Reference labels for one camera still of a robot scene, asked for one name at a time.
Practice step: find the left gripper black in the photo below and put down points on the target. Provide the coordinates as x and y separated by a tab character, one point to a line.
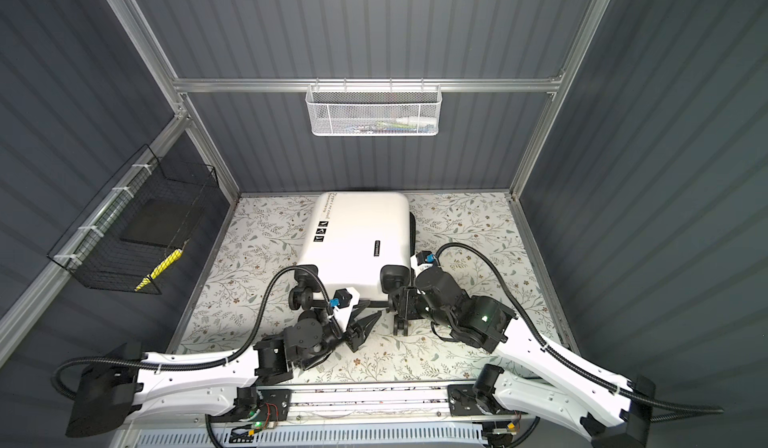
359	333

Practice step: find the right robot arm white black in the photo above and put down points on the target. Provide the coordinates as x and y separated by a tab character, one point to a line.
571	391

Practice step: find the black wire basket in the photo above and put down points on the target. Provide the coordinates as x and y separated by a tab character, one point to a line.
91	250

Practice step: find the white wire basket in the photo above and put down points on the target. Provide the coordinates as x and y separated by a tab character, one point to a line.
369	113

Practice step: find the floral table mat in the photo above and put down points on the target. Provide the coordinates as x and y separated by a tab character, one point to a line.
265	234

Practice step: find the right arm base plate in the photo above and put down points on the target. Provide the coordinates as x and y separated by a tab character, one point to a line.
464	403

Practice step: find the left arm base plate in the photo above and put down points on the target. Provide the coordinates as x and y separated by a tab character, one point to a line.
270	405

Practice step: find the white ventilation grille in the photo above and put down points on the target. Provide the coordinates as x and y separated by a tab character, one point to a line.
430	435

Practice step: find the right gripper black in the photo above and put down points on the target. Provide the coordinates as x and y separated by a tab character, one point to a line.
404	304

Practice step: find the yellow black striped item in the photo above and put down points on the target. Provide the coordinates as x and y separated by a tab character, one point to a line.
159	269

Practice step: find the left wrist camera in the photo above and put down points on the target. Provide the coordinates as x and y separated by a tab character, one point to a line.
343	304

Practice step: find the black pad in basket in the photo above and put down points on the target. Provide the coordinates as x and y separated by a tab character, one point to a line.
160	223

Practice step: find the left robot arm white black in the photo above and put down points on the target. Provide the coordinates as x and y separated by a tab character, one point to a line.
130	384

